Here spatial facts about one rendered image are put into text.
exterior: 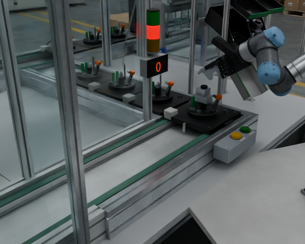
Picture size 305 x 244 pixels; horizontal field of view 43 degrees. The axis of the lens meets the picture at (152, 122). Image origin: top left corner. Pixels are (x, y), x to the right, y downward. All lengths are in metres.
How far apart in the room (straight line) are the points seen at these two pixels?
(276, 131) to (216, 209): 0.66
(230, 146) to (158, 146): 0.28
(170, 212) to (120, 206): 0.20
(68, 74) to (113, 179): 0.58
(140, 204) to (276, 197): 0.47
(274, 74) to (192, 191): 0.48
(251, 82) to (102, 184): 0.92
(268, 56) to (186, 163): 0.46
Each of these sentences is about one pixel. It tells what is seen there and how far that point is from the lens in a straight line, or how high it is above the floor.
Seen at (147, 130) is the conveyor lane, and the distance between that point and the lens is 1.55.
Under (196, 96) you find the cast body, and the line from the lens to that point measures 1.64.
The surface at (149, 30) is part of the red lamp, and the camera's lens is 1.46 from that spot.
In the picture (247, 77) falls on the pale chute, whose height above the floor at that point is 1.06.
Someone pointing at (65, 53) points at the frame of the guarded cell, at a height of 1.44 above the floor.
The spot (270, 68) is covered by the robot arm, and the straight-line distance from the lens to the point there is 1.35.
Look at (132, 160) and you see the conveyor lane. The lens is 1.41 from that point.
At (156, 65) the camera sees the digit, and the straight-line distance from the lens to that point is 1.49.
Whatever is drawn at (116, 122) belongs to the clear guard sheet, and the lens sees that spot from 1.49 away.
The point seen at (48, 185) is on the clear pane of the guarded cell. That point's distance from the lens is 0.89.
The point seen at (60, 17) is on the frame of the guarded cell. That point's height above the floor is 1.51.
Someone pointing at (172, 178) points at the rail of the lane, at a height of 0.93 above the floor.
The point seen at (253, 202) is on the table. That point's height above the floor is 0.86.
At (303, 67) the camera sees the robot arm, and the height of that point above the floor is 1.24.
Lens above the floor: 1.65
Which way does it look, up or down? 25 degrees down
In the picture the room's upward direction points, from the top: straight up
